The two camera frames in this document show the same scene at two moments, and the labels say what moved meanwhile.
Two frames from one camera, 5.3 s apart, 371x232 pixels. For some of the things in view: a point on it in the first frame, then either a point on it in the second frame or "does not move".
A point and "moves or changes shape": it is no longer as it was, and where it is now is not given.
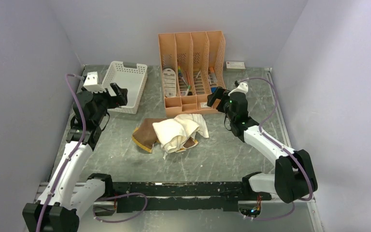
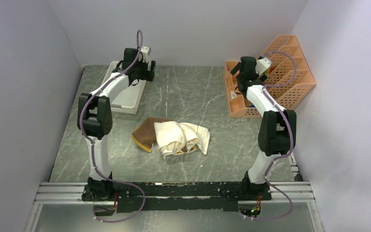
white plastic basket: x=132 y=79 does not move
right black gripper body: x=229 y=114 to x=239 y=79
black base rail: x=132 y=196 does not move
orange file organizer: x=192 y=65 to x=290 y=79
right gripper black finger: x=219 y=94 to x=235 y=69
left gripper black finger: x=121 y=93 to x=153 y=63
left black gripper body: x=104 y=101 to x=142 y=68
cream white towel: x=172 y=133 moves or changes shape
